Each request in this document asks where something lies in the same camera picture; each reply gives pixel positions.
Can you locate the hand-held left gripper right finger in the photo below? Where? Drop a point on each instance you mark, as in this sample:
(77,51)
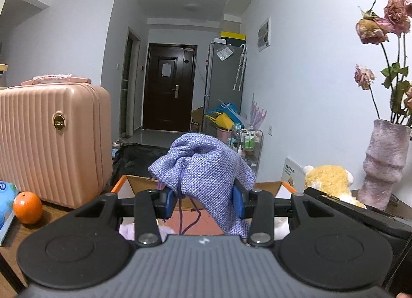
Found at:
(237,202)

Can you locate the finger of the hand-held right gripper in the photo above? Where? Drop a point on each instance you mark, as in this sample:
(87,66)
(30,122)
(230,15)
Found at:
(354,209)

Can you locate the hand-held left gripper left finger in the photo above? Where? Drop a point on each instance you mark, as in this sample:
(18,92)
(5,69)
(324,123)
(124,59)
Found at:
(170,204)

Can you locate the orange-edged cardboard box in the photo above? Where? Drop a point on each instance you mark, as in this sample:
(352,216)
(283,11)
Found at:
(141,183)

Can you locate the yellow plush toy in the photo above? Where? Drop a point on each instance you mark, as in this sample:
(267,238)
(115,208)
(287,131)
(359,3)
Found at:
(331,179)

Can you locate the iridescent plastic bag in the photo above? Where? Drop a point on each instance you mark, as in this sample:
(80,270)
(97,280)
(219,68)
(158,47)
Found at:
(281,227)

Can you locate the purple fluffy cloth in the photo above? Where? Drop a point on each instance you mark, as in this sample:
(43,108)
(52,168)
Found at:
(127,232)

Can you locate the black bag on floor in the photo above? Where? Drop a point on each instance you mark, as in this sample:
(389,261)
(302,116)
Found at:
(138,159)

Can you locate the pink textured vase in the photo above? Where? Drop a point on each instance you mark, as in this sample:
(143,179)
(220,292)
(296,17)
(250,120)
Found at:
(384,162)

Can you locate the white leaning board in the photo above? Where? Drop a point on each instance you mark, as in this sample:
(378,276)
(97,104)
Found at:
(291,172)

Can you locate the pink bin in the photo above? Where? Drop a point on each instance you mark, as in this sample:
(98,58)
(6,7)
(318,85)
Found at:
(223,133)

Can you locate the clear water bottle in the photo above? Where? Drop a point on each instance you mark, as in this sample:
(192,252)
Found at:
(116,150)

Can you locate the blue and yellow bags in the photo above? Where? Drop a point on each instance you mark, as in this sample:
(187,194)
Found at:
(225,116)

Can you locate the brown cardboard box by door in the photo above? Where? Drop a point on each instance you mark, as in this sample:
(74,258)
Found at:
(197,121)

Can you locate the dark brown door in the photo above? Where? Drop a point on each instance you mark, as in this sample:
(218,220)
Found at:
(169,92)

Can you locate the grey refrigerator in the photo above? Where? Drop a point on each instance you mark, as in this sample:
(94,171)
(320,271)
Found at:
(223,88)

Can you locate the white folded umbrella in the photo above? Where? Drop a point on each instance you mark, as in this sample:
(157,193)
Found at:
(240,67)

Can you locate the pink ribbed suitcase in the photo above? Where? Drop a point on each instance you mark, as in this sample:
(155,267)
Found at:
(48,143)

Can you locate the orange fruit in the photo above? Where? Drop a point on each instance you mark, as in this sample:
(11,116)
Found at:
(28,208)

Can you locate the clear plastic bag on refrigerator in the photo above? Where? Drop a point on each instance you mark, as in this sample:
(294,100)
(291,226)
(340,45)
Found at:
(224,53)

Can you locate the yellow black box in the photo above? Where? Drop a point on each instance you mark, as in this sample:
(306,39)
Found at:
(233,38)

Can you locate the blue tissue pack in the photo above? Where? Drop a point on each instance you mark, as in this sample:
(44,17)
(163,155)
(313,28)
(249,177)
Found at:
(6,211)

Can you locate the pink flat item on suitcase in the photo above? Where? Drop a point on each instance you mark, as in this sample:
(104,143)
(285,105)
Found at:
(54,79)

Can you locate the dried pink rose bouquet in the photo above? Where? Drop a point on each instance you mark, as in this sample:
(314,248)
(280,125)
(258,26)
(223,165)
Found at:
(396,18)

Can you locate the round ceiling lamp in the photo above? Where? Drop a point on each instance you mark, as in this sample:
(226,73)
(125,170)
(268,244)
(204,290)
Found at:
(192,6)

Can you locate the yellow grey bottle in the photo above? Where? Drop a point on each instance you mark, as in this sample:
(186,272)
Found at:
(3,76)

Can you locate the white wall outlet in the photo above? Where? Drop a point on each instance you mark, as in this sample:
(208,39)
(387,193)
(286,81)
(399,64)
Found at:
(270,130)

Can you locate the wall electrical panel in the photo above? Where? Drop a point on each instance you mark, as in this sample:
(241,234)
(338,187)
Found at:
(264,34)

